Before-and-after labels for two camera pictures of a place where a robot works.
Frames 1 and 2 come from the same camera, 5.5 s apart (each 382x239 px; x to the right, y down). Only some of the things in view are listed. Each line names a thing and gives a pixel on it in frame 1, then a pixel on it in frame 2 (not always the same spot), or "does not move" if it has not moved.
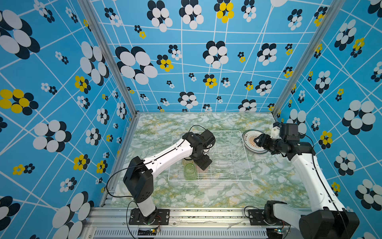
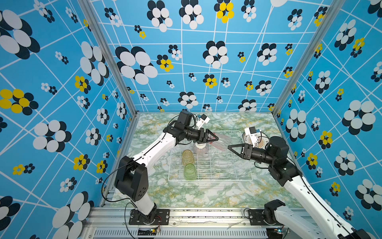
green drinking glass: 190,172 does not move
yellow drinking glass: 187,160 does not move
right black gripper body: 273,145 to 258,155
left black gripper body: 202,160 to 194,135
